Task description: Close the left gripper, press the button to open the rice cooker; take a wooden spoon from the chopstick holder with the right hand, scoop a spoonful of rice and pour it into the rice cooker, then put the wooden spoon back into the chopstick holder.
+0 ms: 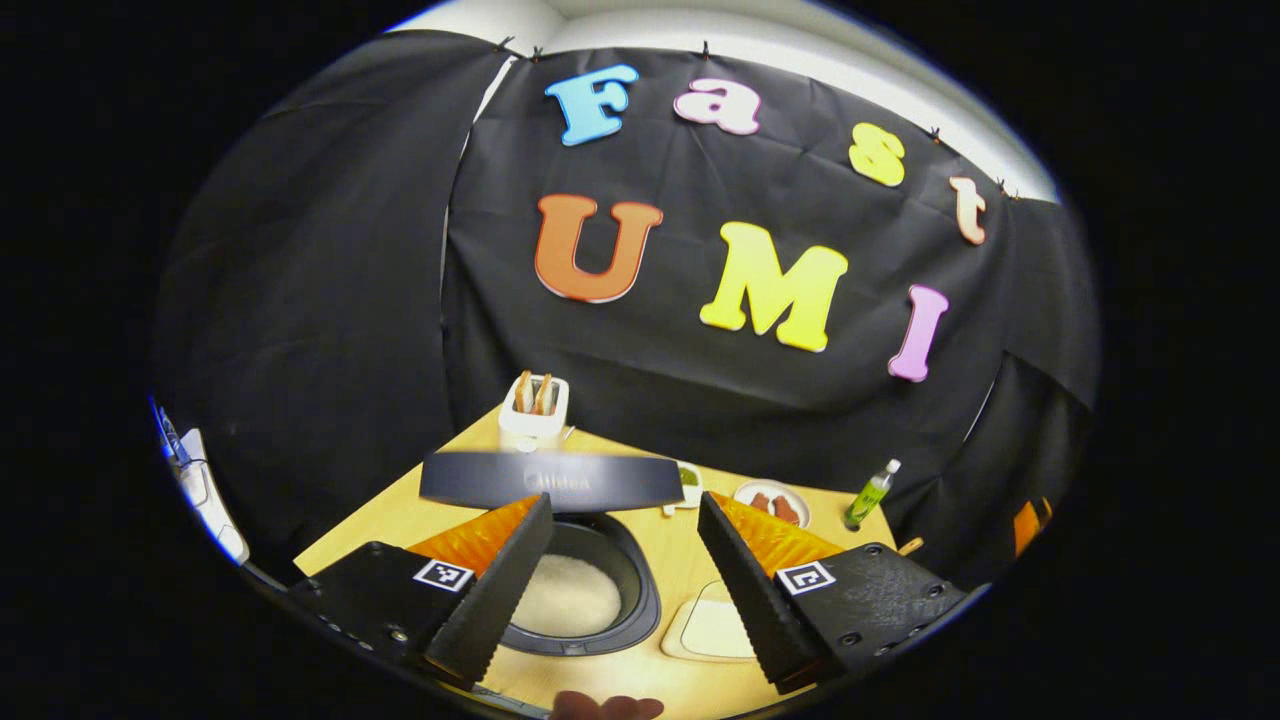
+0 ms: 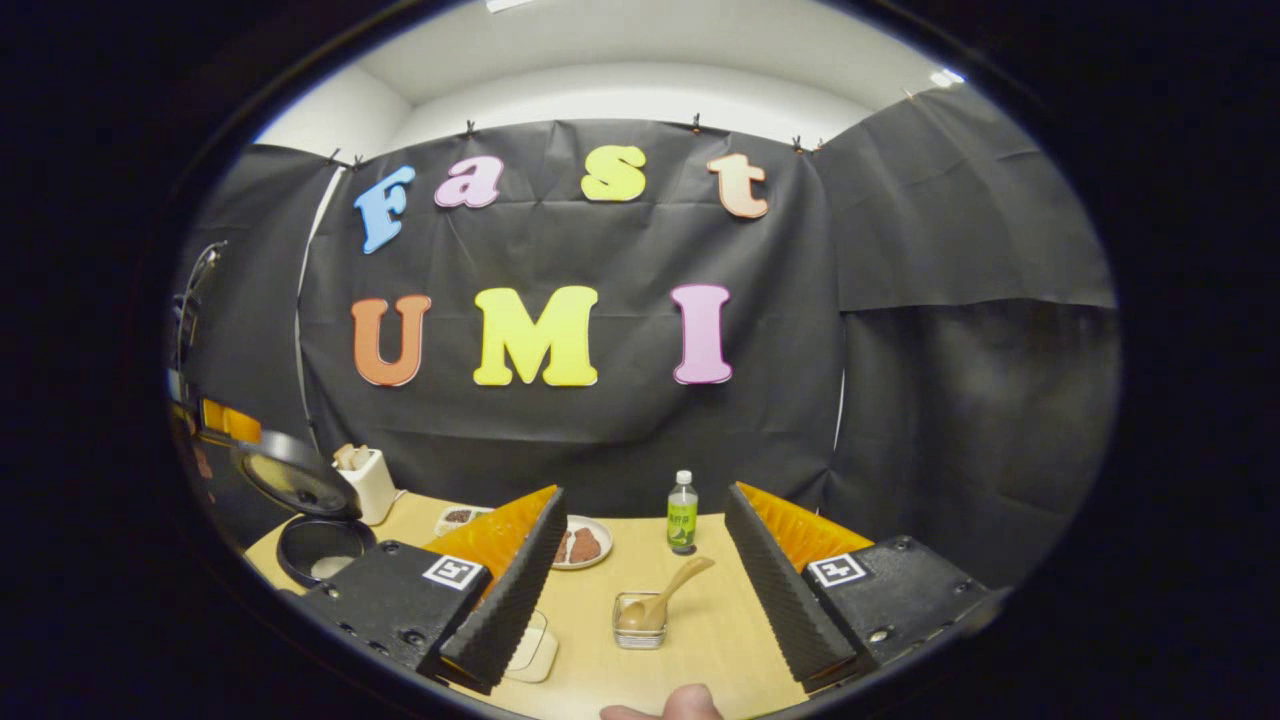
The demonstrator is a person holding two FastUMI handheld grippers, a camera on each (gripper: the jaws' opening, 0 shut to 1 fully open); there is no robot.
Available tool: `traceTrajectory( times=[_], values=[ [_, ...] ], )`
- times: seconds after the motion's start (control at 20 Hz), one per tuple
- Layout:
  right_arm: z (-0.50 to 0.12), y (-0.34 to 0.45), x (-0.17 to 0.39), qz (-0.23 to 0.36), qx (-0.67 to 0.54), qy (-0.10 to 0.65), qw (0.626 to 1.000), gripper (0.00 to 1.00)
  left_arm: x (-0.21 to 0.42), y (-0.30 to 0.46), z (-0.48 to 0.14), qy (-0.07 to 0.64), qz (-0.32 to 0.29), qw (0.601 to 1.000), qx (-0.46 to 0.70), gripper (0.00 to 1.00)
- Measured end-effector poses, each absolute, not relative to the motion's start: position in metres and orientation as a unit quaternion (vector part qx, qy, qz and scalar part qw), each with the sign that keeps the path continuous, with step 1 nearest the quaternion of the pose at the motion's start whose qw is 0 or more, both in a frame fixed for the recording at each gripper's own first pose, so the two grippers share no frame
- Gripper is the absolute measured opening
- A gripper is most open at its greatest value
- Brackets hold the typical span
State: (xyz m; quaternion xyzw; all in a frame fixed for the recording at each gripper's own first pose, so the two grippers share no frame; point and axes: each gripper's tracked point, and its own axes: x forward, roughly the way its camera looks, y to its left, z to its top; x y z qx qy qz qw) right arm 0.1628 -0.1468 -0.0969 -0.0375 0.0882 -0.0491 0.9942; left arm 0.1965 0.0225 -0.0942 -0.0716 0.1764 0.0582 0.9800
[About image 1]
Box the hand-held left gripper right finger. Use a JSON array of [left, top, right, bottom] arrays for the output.
[[697, 490, 969, 696]]

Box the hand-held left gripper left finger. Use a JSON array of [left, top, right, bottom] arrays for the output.
[[288, 492, 556, 691]]

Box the white rice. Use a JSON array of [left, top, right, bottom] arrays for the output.
[[512, 555, 623, 638]]

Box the dark grey rice cooker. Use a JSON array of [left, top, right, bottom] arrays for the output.
[[420, 450, 687, 658]]

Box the white chopstick holder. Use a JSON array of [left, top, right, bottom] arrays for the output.
[[498, 373, 571, 453]]

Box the white round plate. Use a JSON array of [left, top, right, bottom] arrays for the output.
[[733, 480, 813, 529]]

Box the white divided dish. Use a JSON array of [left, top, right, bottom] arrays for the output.
[[662, 462, 704, 516]]

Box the green drink bottle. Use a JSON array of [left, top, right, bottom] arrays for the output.
[[843, 459, 902, 531]]

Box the white desk equipment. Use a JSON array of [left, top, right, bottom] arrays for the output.
[[160, 405, 251, 566]]

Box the black backdrop cloth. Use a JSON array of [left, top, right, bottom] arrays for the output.
[[155, 30, 1101, 591]]

